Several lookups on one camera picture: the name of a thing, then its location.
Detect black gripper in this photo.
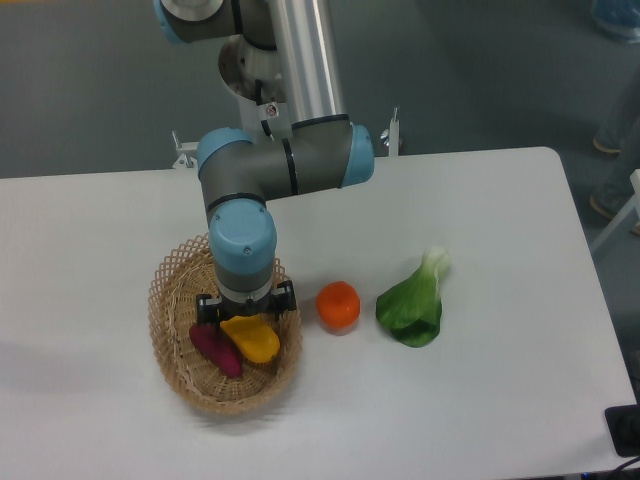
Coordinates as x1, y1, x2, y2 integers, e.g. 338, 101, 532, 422
196, 280, 296, 328

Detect yellow mango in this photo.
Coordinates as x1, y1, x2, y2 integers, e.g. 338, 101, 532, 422
220, 315, 280, 364

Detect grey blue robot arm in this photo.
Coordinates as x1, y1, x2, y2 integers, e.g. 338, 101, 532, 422
154, 1, 374, 326

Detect woven wicker basket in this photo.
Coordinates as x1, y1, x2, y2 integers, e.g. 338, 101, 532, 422
148, 235, 303, 415

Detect purple sweet potato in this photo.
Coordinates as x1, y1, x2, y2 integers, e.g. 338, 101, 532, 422
189, 324, 243, 378

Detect orange tangerine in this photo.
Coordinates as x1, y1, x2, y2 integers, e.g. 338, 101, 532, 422
315, 281, 361, 334

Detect green bok choy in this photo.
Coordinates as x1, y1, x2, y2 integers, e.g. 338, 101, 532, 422
375, 247, 451, 348

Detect white furniture at right edge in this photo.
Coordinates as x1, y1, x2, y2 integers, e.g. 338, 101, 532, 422
590, 169, 639, 261

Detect black device at table edge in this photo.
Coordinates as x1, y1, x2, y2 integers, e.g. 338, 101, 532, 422
604, 404, 639, 457

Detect person's legs in jeans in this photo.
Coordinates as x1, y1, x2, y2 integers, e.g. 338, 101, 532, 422
589, 69, 639, 219

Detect blue plastic bag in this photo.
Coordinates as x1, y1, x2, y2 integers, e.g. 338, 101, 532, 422
591, 0, 639, 44

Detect black cable on pedestal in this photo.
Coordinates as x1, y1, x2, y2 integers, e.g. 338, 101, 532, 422
254, 79, 277, 144

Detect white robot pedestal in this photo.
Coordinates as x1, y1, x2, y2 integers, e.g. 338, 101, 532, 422
218, 35, 291, 143

